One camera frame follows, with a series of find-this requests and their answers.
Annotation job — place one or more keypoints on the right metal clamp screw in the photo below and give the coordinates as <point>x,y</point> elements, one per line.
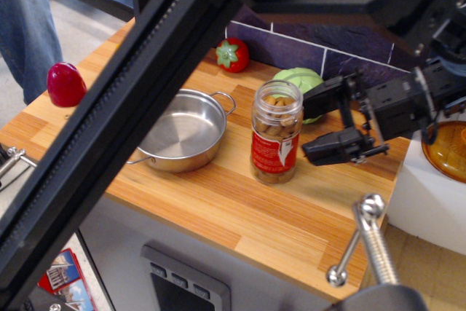
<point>367,211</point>

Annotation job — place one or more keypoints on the left metal clamp screw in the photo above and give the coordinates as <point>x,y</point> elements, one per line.
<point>14,156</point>

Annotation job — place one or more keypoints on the person leg in jeans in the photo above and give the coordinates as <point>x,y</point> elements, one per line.
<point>29,44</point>

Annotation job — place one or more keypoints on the red postcard booklet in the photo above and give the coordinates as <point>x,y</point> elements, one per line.
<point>64,279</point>

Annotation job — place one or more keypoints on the orange glass lid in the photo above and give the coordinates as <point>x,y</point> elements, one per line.
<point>445,148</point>

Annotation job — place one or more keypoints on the dark red toy vegetable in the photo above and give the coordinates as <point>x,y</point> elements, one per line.
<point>65,85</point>

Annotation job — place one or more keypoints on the red toy tomato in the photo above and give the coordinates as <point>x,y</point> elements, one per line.
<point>232,55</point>

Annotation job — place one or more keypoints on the green toy cabbage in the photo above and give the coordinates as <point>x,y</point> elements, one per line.
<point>298,78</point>

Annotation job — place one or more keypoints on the toy oven control panel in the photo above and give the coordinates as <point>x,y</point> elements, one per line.
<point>178,286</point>

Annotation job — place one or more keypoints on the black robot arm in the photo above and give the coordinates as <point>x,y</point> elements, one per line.
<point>166,44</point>

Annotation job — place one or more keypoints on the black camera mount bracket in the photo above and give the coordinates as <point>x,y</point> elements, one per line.
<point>41,300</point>

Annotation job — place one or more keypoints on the stainless steel pot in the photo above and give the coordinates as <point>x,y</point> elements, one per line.
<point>188,134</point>

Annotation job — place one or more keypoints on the clear almond jar red label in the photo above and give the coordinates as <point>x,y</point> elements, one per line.
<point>273,158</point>

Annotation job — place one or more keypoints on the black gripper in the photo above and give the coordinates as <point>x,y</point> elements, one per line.
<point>396,108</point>

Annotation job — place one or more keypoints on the metal clamp screw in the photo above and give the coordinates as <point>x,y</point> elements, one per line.
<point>367,211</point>
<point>14,156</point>

